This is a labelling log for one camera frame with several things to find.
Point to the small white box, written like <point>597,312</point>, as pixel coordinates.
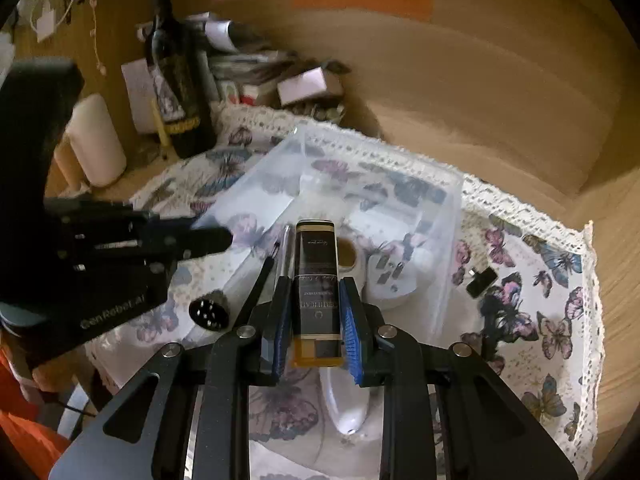
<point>307,85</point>

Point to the white paper card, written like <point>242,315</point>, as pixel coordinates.
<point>136,95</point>

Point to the butterfly print tablecloth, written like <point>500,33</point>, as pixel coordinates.
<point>525,320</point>

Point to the white power adapter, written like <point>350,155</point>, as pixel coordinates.
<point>395,292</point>

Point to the white tape roll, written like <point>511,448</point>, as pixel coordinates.
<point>352,257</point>

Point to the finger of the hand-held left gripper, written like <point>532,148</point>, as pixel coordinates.
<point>150,225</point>
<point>150,255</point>

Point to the clear pen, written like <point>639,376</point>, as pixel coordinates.
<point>286,252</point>

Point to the stack of papers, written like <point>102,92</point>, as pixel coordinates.
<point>240,60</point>

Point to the small black adapter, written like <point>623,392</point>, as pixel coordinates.
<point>482,282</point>

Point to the clear plastic storage box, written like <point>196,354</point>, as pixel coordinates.
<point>400,200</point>

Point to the black and gold perfume bottle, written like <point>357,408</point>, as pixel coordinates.
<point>315,285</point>

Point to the dark wine bottle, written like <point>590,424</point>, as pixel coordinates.
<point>180,85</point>

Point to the thin yellow candle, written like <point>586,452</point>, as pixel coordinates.
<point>160,130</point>

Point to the thin black pen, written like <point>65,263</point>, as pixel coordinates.
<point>257,285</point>

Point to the black round plug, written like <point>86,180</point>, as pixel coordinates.
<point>209,312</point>

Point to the white hanging tag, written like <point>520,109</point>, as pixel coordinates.
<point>48,24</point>

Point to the orange cloth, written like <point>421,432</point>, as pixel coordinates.
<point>20,425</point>

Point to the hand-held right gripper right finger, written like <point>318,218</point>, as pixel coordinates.
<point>351,332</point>

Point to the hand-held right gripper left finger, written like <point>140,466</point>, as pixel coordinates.
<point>281,332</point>

